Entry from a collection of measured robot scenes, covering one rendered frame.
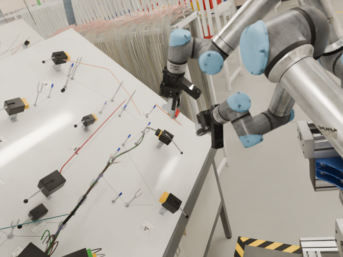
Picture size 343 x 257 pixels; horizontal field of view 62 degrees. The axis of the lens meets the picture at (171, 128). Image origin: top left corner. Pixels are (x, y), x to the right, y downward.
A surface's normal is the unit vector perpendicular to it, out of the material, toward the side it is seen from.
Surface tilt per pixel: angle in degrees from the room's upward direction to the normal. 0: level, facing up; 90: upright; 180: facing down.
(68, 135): 48
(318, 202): 0
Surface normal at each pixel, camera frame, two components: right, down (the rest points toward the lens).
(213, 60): 0.00, 0.51
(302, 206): -0.26, -0.83
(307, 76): -0.44, -0.22
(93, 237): 0.49, -0.56
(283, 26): 0.00, -0.46
